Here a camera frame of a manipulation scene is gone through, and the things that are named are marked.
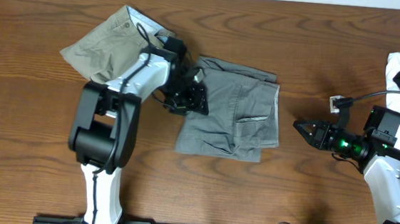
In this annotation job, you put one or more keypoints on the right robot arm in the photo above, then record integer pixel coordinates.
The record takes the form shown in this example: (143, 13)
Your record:
(373, 154)

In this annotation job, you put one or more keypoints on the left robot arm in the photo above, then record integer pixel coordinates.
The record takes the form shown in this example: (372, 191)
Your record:
(105, 127)

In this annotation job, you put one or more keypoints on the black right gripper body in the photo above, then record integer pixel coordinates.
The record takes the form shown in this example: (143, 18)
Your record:
(329, 139)

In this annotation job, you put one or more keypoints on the grey shorts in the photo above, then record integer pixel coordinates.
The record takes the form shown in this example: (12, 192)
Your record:
(243, 113)

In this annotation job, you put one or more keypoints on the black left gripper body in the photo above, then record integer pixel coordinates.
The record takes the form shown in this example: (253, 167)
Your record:
(185, 97)

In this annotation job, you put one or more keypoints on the folded khaki shorts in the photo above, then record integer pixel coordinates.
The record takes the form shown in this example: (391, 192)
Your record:
(112, 47)

